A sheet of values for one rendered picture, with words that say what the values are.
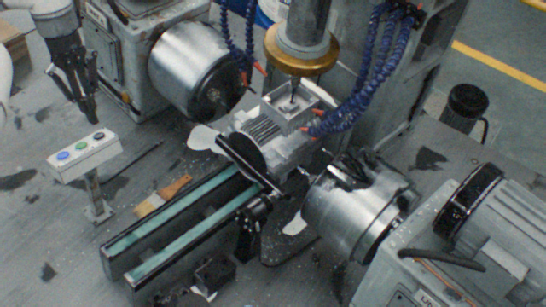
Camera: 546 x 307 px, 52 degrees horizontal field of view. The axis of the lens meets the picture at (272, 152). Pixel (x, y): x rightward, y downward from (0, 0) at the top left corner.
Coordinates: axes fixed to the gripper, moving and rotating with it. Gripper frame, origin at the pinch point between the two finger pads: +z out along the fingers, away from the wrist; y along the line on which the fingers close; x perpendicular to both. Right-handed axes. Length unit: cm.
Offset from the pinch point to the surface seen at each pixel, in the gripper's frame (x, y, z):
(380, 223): -62, 31, 25
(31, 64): 179, 46, 53
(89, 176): -0.1, -6.2, 16.6
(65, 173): -3.4, -12.2, 10.1
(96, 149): -3.4, -3.0, 8.6
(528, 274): -96, 31, 20
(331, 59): -41, 43, -5
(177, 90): 0.7, 25.5, 7.3
